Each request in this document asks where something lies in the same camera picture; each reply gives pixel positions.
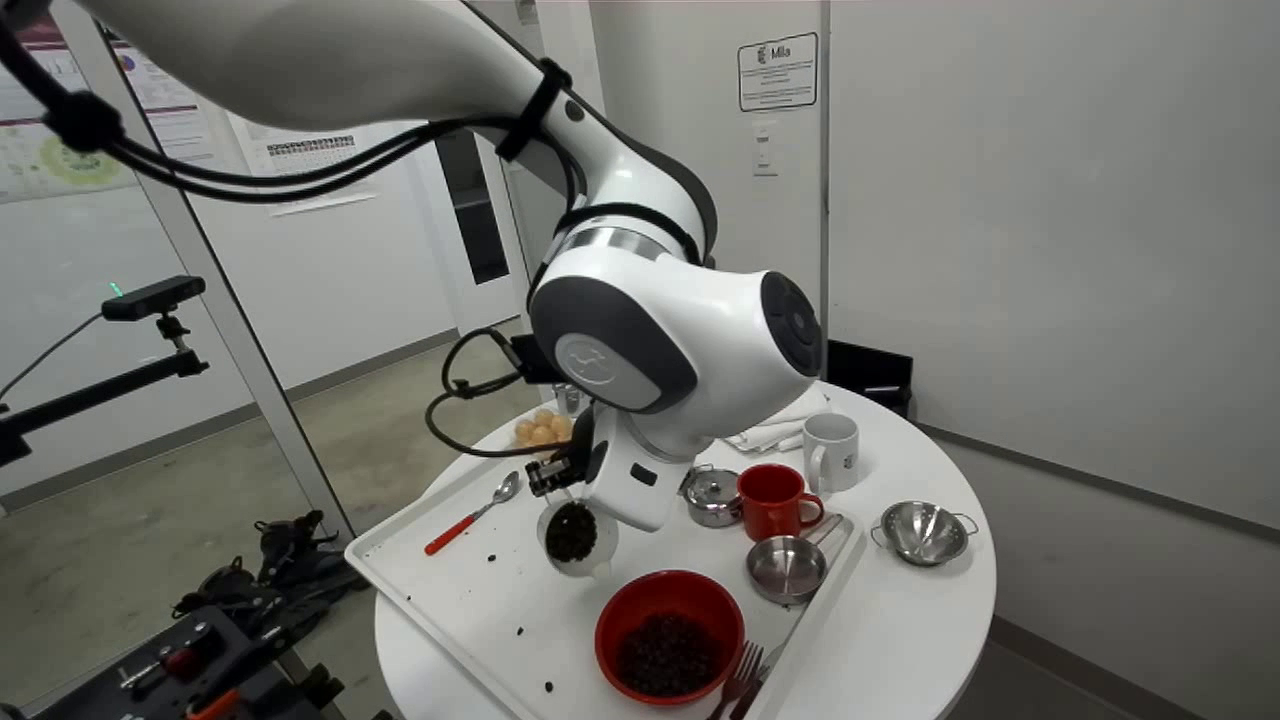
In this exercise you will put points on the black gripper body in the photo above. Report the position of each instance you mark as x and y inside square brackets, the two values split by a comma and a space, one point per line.
[566, 473]

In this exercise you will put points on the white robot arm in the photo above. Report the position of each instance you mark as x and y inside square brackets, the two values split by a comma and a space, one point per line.
[666, 335]

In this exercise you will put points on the steel bowl with red contents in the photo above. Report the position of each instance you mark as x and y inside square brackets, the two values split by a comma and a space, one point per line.
[706, 498]

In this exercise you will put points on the small steel bowl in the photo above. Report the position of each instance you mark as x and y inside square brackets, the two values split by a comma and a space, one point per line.
[786, 567]

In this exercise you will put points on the clear pack of round buns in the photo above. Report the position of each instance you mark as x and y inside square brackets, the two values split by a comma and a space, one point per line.
[541, 431]

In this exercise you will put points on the white tray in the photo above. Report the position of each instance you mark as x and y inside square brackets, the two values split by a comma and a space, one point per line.
[507, 615]

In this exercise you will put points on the red mug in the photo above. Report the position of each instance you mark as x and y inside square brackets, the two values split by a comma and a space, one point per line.
[773, 501]

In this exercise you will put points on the black box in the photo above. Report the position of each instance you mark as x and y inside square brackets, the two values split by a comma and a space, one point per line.
[873, 381]

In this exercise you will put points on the black equipment with red parts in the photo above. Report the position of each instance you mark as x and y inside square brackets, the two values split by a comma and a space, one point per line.
[243, 626]

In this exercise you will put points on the white door sign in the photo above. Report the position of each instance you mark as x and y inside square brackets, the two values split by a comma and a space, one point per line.
[776, 70]

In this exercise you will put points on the grey diagonal metal post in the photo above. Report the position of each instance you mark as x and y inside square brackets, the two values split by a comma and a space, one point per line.
[254, 384]

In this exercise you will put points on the black camera on stand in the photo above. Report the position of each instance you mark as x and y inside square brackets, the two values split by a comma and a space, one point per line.
[152, 298]

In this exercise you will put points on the wall poster with green circle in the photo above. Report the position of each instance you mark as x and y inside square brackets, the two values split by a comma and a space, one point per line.
[65, 164]

